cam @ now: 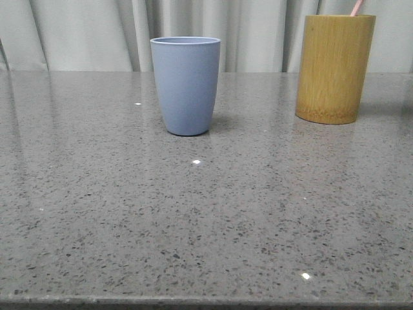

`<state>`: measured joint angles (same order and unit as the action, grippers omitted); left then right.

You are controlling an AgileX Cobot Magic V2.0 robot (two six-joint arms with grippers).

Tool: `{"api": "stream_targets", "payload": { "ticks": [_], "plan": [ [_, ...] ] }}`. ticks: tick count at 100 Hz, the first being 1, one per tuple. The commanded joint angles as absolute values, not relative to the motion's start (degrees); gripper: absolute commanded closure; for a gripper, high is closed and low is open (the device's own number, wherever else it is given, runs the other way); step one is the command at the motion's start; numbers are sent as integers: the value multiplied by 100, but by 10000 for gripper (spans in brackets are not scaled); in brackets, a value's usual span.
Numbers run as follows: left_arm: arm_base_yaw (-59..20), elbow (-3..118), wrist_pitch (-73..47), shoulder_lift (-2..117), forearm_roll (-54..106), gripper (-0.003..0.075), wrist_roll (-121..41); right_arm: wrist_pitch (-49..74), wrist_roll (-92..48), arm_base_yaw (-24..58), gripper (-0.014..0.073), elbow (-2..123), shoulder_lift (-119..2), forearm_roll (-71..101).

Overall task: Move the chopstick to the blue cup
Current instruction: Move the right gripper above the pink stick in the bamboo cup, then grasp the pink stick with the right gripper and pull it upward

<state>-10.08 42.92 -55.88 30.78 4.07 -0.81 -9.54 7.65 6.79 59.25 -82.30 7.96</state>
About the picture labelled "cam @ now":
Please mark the bamboo wooden cup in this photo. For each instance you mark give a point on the bamboo wooden cup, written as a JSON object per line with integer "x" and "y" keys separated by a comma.
{"x": 334, "y": 60}

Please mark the blue plastic cup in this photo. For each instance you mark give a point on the blue plastic cup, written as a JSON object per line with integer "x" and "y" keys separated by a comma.
{"x": 186, "y": 71}

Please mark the grey-green curtain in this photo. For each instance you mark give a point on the grey-green curtain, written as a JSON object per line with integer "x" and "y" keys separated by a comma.
{"x": 114, "y": 36}

